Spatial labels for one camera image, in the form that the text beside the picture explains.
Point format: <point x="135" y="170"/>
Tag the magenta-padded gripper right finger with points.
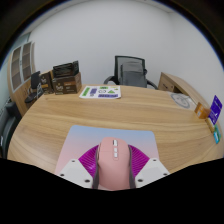
<point x="140" y="161"/>

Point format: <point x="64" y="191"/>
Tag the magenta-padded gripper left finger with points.
<point x="87" y="160"/>

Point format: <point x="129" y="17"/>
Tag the pink computer mouse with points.
<point x="114" y="166"/>

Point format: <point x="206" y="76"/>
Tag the pink blue gradient mouse pad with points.
<point x="83" y="140"/>

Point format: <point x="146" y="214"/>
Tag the white green purple printed sheet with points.
<point x="100" y="92"/>

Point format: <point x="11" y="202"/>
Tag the large brown cardboard box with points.
<point x="68" y="85"/>

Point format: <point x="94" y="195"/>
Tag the small tan box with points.
<point x="210" y="125"/>

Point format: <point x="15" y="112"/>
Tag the small blue package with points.
<point x="216" y="138"/>

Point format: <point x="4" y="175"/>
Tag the wooden side desk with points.
<point x="176" y="86"/>

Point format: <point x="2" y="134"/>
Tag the small green package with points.
<point x="218" y="131"/>

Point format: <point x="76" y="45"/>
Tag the black padded armchair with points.
<point x="8" y="130"/>

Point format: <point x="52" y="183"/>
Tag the small brown cardboard box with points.
<point x="46" y="83"/>

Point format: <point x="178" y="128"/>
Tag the purple retail package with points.
<point x="215" y="109"/>

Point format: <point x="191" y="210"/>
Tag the small black chair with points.
<point x="34" y="83"/>

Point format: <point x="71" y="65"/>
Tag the black box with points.
<point x="66" y="69"/>

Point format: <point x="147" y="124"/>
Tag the black mesh office chair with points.
<point x="117" y="68"/>

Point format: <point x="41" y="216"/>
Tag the wooden shelf unit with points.
<point x="18" y="71"/>

